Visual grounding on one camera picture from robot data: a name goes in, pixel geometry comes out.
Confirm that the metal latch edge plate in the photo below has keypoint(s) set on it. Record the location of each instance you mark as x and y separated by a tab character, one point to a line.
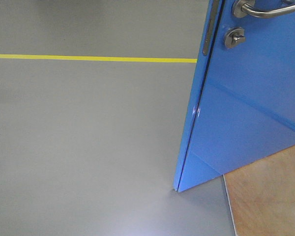
213	10

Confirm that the silver blue door handle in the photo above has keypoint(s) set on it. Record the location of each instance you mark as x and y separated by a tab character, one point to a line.
243	8

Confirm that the silver thumb turn lock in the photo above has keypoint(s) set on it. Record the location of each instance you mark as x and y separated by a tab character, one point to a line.
234	37

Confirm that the blue door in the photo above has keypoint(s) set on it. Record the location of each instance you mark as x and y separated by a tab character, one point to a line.
242	101

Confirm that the plywood door platform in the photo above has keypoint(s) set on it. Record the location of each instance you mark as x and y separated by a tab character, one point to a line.
262	196

